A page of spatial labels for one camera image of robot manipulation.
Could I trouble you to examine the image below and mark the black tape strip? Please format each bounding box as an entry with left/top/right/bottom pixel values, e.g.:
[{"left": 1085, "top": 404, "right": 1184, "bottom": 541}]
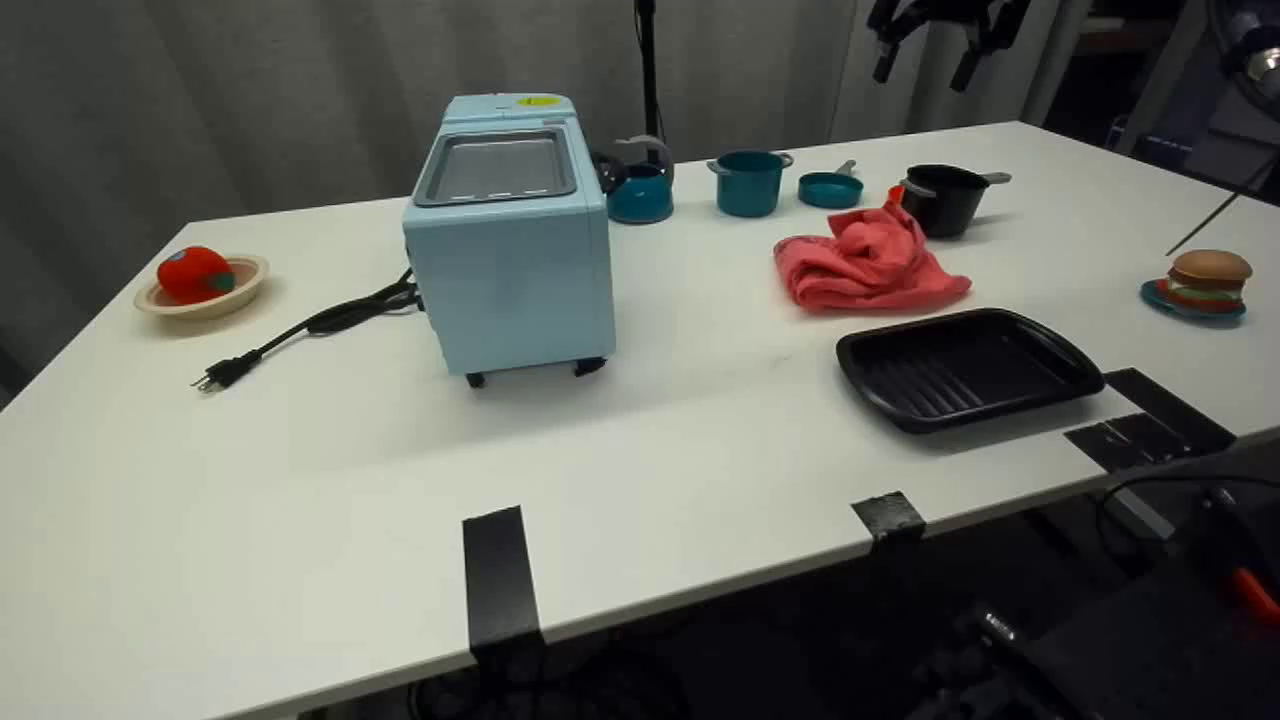
[{"left": 1099, "top": 364, "right": 1239, "bottom": 455}]

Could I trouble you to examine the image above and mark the red cloth towel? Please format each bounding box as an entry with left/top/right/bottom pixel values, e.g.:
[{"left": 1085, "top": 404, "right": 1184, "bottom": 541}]
[{"left": 771, "top": 183, "right": 977, "bottom": 322}]

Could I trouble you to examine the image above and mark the thin black rod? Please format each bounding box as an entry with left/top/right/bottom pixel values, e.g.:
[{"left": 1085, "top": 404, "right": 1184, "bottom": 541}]
[{"left": 1162, "top": 158, "right": 1280, "bottom": 259}]

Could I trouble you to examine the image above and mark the teal toy frying pan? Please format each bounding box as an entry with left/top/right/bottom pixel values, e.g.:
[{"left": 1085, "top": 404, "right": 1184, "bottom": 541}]
[{"left": 797, "top": 158, "right": 867, "bottom": 214}]

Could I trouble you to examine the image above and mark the black ridged grill tray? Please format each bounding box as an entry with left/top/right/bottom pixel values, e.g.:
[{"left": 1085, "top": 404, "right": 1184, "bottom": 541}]
[{"left": 832, "top": 304, "right": 1108, "bottom": 435}]

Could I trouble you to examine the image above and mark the black cooking pot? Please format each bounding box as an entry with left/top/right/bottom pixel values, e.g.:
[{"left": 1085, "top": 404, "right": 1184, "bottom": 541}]
[{"left": 898, "top": 159, "right": 1015, "bottom": 244}]

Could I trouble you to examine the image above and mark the toy hamburger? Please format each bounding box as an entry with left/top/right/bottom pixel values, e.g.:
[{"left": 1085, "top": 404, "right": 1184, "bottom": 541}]
[{"left": 1150, "top": 244, "right": 1256, "bottom": 322}]

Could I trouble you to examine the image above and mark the light blue toaster oven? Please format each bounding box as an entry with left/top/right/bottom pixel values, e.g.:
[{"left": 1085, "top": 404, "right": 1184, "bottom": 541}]
[{"left": 399, "top": 87, "right": 618, "bottom": 392}]

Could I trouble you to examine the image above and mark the small teal plate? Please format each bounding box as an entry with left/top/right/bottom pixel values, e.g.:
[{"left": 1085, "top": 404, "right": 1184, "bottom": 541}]
[{"left": 1137, "top": 278, "right": 1251, "bottom": 331}]

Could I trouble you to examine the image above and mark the black power cord with plug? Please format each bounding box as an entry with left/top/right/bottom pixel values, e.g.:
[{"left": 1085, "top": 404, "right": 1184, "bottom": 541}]
[{"left": 190, "top": 268, "right": 429, "bottom": 395}]

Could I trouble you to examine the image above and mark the beige round plate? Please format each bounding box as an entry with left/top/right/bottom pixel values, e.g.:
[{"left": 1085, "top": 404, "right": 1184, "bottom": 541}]
[{"left": 131, "top": 254, "right": 272, "bottom": 323}]

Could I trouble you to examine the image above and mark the red toy pepper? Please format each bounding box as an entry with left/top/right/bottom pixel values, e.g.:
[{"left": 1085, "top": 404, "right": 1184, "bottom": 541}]
[{"left": 151, "top": 244, "right": 241, "bottom": 308}]

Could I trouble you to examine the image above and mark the teal toy pot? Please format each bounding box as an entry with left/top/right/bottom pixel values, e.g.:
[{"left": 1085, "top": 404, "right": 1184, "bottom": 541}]
[{"left": 702, "top": 147, "right": 797, "bottom": 221}]

